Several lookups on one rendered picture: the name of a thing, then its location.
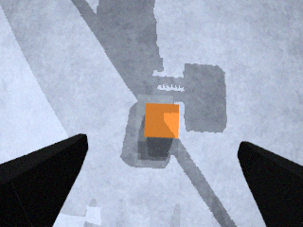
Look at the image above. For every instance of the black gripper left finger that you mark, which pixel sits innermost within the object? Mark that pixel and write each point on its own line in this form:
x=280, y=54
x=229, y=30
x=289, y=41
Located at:
x=34, y=187

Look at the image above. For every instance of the orange block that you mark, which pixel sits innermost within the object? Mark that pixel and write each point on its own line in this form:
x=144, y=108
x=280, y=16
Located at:
x=161, y=120

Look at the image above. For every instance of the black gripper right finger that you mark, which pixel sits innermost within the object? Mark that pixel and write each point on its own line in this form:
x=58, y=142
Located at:
x=276, y=184

